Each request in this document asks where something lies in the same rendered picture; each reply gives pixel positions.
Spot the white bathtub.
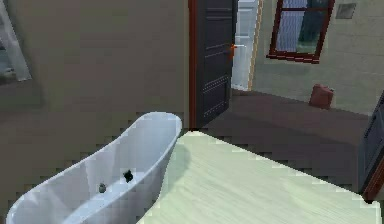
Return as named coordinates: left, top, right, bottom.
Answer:
left=5, top=111, right=183, bottom=224

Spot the red bin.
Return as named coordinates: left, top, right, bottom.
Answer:
left=308, top=83, right=335, bottom=110

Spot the red framed window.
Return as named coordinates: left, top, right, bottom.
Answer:
left=266, top=0, right=336, bottom=64

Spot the grey wall vent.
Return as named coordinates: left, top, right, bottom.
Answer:
left=335, top=3, right=357, bottom=20

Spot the dark grey room door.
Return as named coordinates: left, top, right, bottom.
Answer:
left=357, top=93, right=384, bottom=194
left=195, top=0, right=240, bottom=128

